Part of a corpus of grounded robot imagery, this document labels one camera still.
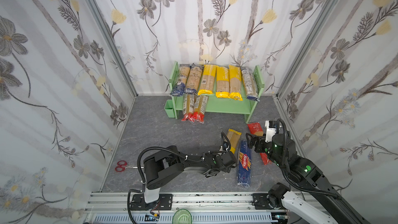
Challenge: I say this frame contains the red spaghetti bag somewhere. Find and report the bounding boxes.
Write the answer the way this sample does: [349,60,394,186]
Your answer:
[248,122,271,165]
[191,95,208,123]

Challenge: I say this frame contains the yellow striped spaghetti bag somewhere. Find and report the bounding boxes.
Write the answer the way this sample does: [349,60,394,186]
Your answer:
[227,129,241,154]

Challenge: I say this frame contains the blue Barilla spaghetti box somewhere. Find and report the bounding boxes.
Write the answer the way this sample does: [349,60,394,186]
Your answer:
[237,140,251,188]

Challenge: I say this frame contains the clear blue-end spaghetti bag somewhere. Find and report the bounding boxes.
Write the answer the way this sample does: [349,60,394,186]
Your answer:
[241,67,260,102]

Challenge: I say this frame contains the blue clear spaghetti bag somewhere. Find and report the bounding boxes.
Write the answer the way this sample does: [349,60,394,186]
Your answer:
[170,64,191,96]

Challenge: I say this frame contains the blue brown spaghetti bag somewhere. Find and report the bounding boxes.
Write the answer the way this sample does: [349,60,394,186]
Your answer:
[184,64,204,95]

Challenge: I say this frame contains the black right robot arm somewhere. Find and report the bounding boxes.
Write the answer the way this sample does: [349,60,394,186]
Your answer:
[246,119,368,224]

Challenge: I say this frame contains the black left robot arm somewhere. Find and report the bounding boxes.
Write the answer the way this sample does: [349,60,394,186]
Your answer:
[127,133,237,211]

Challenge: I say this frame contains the green wooden two-tier shelf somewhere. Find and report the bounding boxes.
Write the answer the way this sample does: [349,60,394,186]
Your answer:
[171,65,265,123]

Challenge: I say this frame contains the green round lens cap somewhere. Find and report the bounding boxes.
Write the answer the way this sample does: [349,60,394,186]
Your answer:
[172,209,193,224]

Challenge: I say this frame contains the small green plastic cup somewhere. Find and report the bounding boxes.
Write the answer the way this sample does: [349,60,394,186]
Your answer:
[164,100,175,118]

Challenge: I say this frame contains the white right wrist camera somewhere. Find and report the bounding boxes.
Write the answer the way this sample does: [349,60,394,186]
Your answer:
[264,120,279,143]

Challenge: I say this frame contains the red handled scissors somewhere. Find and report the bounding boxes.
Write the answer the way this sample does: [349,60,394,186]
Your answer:
[115,160,138,172]

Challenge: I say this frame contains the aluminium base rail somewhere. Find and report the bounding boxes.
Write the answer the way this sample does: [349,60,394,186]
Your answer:
[82,192,343,224]

